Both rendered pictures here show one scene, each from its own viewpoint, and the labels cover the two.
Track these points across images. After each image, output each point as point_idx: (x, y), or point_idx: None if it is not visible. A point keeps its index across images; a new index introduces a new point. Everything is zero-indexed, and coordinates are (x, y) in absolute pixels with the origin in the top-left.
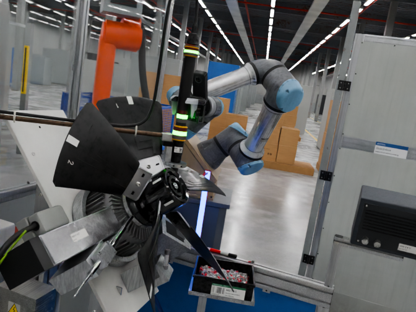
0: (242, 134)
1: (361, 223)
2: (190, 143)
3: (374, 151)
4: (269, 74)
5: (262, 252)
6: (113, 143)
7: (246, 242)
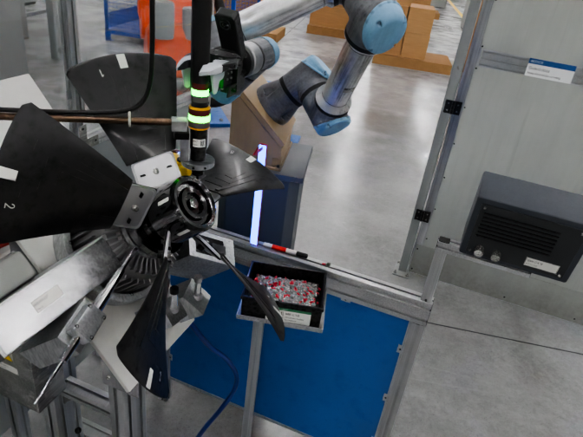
0: (320, 75)
1: (475, 229)
2: (245, 91)
3: (526, 73)
4: None
5: (368, 195)
6: (81, 160)
7: (349, 181)
